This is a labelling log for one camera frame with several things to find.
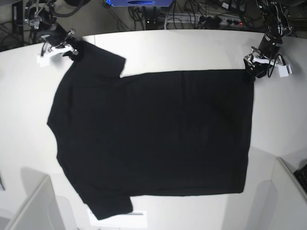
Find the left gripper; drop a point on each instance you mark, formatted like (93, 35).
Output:
(268, 48)

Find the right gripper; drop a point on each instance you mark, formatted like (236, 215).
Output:
(59, 41)

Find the black T-shirt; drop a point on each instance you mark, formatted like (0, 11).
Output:
(179, 133)

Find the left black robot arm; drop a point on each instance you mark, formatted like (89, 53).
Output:
(264, 59)

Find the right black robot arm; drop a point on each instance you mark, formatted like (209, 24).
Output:
(41, 16)

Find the blue box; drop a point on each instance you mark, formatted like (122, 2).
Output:
(126, 3)

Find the black keyboard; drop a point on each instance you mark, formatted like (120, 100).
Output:
(301, 176)

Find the white right partition panel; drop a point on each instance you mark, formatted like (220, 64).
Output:
(280, 203)

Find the white partition panel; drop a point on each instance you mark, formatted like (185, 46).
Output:
(41, 209)
(280, 203)

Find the white left partition panel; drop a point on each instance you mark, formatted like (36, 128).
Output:
(41, 209)

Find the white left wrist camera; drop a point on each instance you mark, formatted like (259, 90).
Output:
(284, 70)

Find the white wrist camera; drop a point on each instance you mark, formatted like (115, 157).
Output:
(284, 70)
(43, 61)

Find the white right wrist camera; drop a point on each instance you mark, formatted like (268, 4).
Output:
(43, 61)

